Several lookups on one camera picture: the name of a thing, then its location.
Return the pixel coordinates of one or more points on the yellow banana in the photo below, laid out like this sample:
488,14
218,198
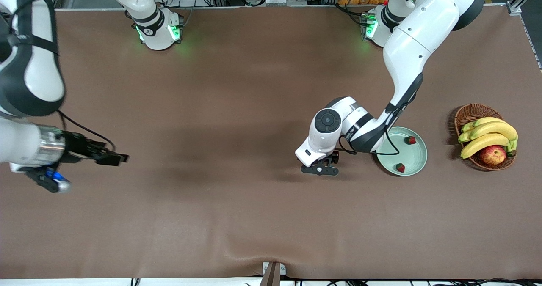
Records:
495,129
482,144
487,121

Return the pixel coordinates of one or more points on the light green round plate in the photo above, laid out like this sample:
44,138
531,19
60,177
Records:
402,152

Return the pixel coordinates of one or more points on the red strawberry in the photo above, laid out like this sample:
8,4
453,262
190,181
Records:
400,167
410,140

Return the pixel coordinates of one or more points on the red apple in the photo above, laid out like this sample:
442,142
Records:
493,155

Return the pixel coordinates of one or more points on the brown table cover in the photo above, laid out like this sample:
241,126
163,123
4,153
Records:
271,193

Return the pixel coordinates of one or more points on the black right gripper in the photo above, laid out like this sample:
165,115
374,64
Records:
77,145

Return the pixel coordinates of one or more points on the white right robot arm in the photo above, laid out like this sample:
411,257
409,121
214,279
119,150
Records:
17,144

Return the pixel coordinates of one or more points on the grey metal mounting plate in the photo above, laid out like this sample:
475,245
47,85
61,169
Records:
265,269

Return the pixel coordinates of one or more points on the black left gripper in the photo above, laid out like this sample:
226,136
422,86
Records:
335,158

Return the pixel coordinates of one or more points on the brown wicker basket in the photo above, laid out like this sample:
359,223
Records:
470,112

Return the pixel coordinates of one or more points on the white socket strip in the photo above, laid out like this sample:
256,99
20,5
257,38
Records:
275,1

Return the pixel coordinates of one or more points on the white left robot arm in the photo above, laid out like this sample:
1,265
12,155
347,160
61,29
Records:
419,40

